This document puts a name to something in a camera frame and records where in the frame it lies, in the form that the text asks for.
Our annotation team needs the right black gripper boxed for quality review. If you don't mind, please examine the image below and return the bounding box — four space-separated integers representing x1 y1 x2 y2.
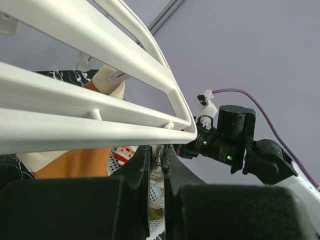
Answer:
175 117 215 159

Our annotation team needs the white perforated plastic basket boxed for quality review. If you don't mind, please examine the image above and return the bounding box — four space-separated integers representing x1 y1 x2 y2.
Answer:
107 147 165 240

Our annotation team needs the white plastic clip hanger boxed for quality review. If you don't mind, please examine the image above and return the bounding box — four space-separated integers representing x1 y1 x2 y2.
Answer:
0 0 197 155

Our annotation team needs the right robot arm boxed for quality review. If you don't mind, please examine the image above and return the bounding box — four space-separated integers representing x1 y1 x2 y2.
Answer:
173 105 320 232

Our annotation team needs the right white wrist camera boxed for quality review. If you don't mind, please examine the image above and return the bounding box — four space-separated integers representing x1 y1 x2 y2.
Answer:
195 89 218 130

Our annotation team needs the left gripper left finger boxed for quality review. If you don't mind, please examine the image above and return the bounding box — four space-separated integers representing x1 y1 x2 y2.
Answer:
0 146 151 240

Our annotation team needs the red sock with cream cuff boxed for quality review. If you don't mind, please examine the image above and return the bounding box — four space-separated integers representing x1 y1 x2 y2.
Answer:
113 146 138 167

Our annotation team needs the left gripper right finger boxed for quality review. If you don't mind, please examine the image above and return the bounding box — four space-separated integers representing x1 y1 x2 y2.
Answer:
161 145 318 240

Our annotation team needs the orange sock with cream cuff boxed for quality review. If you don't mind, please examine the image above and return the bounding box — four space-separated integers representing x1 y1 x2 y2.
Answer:
17 65 126 180

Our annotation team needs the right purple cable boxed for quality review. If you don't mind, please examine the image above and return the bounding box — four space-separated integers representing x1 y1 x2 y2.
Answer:
211 87 320 191

